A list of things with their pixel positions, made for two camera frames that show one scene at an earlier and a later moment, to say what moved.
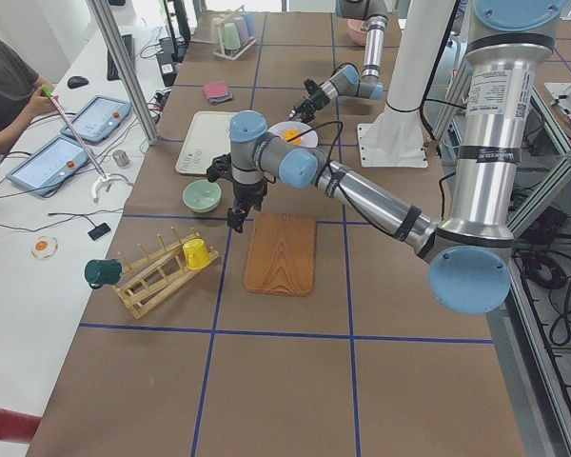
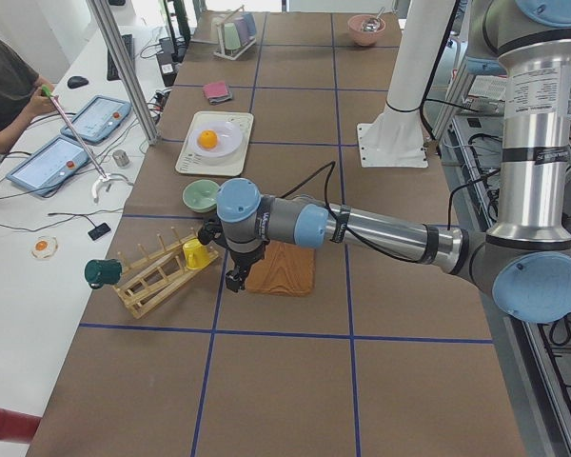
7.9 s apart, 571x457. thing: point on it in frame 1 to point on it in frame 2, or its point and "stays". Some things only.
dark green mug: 103,271 stays
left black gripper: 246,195 to 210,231
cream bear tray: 209,137 stays
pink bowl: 358,35 stays
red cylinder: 9,426 stays
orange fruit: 290,133 to 207,139
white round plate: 309,140 to 229,136
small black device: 99,230 stays
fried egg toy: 45,247 stays
